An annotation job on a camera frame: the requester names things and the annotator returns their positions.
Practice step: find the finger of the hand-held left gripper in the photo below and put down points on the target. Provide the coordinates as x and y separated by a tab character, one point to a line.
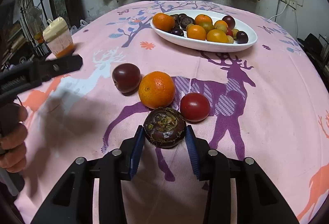
64	66

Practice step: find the person's left hand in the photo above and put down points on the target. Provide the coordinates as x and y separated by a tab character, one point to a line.
14	141

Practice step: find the large dark red plum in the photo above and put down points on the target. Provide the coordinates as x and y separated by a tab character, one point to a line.
126	77

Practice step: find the white oval plate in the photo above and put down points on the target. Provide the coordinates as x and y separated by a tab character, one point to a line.
195	45

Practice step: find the yellow round fruit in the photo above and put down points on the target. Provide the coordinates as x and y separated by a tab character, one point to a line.
208	26

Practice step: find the black bag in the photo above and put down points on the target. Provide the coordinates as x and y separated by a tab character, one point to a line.
312	44

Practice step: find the plastic jar with cream lid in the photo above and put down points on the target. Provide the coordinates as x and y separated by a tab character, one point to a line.
60	41

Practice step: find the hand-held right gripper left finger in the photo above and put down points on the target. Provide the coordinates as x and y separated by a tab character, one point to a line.
136	152

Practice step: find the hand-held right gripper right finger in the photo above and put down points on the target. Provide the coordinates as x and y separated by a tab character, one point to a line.
192	154

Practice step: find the small yellow fruit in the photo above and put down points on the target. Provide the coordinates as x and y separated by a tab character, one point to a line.
235	32
230	39

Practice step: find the small dark cherry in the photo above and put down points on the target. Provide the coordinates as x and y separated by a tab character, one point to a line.
177	32

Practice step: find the white plastic bag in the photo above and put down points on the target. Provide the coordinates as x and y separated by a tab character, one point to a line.
77	27

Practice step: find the small red cherry tomato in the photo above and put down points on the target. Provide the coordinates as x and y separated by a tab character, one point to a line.
229	32

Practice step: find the small dark plum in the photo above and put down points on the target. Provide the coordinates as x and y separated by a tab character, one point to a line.
242	37
228	21

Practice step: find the large mandarin orange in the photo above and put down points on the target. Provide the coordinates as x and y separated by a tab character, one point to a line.
163	21

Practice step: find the small orange citrus fruit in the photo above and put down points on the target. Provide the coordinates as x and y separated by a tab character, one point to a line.
203	19
221	25
217	36

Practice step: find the standing fan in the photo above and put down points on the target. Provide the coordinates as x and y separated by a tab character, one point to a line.
36	12

